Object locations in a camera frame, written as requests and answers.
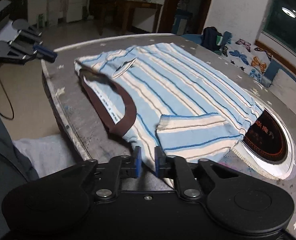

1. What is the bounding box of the brown wooden door frame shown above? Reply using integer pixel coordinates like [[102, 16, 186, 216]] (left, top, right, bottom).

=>
[[160, 0, 217, 34]]

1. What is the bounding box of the plain grey pillow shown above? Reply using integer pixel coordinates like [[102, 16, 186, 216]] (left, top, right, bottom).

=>
[[270, 69, 296, 118]]

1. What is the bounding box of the blue bench sofa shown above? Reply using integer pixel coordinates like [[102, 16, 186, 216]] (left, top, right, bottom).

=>
[[174, 14, 281, 88]]

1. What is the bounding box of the person's grey trouser leg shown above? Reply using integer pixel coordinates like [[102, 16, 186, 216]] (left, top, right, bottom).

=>
[[0, 110, 39, 207]]

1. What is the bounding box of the brown wooden table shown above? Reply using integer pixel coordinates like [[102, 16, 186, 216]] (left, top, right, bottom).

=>
[[98, 0, 163, 36]]

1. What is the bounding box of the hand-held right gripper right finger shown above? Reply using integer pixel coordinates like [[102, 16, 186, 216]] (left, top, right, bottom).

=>
[[154, 146, 229, 202]]

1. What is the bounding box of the dark backpack with green patch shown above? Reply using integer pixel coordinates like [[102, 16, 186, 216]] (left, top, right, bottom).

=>
[[202, 27, 225, 53]]

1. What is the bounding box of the black round induction cooktop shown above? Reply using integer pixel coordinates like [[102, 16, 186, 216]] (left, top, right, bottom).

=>
[[243, 109, 289, 166]]

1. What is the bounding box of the blue cream striped shirt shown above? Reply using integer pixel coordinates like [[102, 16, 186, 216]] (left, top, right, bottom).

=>
[[74, 42, 265, 188]]

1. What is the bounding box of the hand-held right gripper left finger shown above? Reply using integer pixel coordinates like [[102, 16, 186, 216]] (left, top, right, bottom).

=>
[[78, 145, 142, 202]]

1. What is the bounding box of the white cabinet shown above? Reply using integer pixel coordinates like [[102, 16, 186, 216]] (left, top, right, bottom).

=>
[[65, 0, 92, 23]]

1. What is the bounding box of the white marble cooktop surround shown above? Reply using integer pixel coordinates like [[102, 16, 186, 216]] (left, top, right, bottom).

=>
[[232, 97, 296, 180]]

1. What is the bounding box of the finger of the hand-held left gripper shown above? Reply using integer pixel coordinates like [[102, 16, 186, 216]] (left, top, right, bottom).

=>
[[6, 41, 57, 63], [17, 28, 46, 52]]

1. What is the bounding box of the dark green framed window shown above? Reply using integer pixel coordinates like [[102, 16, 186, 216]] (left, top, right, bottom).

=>
[[261, 0, 296, 63]]

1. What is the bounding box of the butterfly print pillow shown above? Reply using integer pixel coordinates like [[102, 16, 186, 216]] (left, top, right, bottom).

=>
[[222, 31, 274, 87]]

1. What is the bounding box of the thin black floor cable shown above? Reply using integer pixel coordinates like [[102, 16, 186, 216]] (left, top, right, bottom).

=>
[[0, 65, 15, 119]]

